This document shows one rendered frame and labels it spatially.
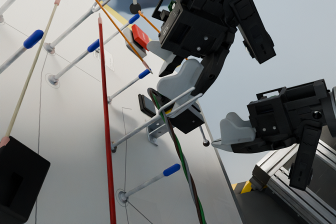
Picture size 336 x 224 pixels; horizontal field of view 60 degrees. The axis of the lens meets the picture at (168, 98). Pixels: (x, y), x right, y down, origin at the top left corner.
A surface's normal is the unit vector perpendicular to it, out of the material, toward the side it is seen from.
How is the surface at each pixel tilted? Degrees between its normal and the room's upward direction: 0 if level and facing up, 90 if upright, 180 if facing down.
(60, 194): 54
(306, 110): 63
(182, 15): 87
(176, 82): 73
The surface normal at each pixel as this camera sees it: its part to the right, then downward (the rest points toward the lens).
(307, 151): -0.47, 0.25
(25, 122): 0.79, -0.52
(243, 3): 0.18, 0.67
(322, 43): 0.00, -0.65
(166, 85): 0.32, 0.49
